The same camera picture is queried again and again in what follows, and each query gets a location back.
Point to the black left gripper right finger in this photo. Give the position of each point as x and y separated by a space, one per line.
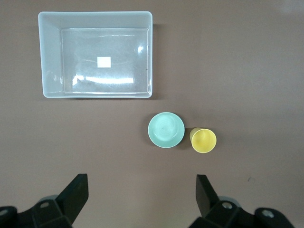
213 206

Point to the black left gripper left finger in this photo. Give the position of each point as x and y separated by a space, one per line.
69 202

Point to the mint green bowl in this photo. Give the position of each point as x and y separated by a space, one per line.
166 130

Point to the translucent white plastic box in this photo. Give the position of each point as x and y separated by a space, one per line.
96 54

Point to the yellow plastic cup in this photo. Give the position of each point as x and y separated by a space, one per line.
203 140

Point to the white rectangular label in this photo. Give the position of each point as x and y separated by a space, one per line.
104 61

